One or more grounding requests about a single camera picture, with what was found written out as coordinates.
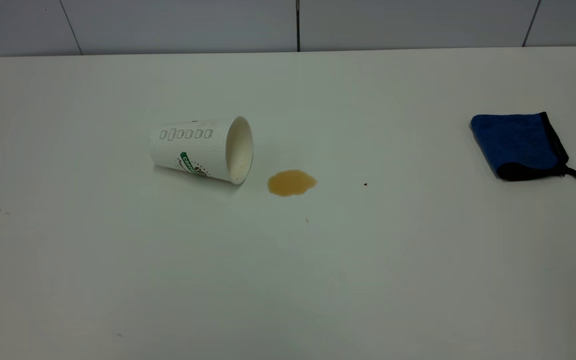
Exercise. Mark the white paper coffee cup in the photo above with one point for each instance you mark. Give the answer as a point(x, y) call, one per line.
point(193, 147)

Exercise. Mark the blue cloth with black trim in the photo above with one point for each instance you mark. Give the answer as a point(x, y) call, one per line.
point(513, 140)

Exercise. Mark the brown coffee spill puddle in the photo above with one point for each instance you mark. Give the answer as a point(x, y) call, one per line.
point(291, 183)

